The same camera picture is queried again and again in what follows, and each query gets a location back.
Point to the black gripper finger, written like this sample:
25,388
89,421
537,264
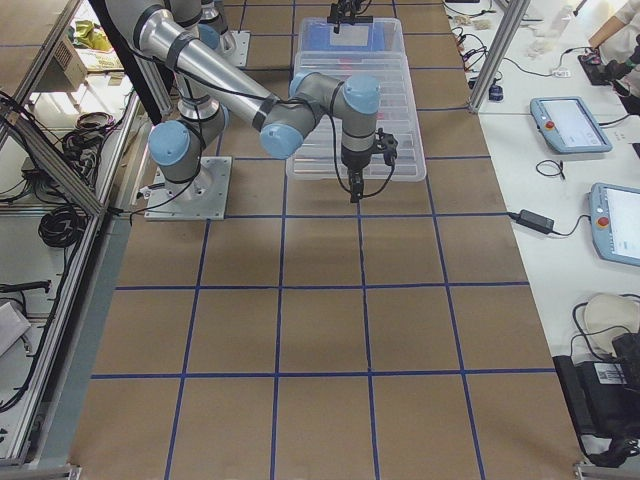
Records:
356,193

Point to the clear ribbed box lid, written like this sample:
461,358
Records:
320,155

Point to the clear plastic storage box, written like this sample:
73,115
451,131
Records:
352,50

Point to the blue plastic tray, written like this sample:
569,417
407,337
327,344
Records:
321,37

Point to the black power adapter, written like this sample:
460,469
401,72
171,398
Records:
533,221

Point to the far teach pendant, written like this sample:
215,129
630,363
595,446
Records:
567,125

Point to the teach pendant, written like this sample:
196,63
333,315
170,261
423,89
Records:
614,212
567,125

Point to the near teach pendant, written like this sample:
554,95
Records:
614,212

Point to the aluminium frame post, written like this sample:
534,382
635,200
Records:
505,33

